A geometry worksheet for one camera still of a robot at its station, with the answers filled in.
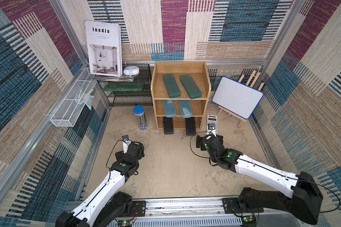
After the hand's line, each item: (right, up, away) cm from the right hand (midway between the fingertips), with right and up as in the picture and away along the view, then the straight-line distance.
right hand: (205, 135), depth 81 cm
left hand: (-42, -8, +2) cm, 43 cm away
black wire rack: (-50, +26, +38) cm, 68 cm away
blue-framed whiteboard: (+25, +21, +9) cm, 34 cm away
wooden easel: (+28, +10, +21) cm, 36 cm away
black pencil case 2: (-6, +4, +20) cm, 21 cm away
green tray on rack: (-52, +31, +17) cm, 63 cm away
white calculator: (+12, +9, +27) cm, 31 cm away
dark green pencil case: (-18, +27, +4) cm, 32 cm away
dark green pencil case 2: (-7, +26, +3) cm, 27 cm away
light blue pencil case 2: (-10, +16, +11) cm, 22 cm away
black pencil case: (-21, +4, +21) cm, 30 cm away
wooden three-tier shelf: (-14, +27, +5) cm, 30 cm away
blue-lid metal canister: (-40, +14, +10) cm, 43 cm away
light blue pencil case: (-20, +16, +13) cm, 29 cm away
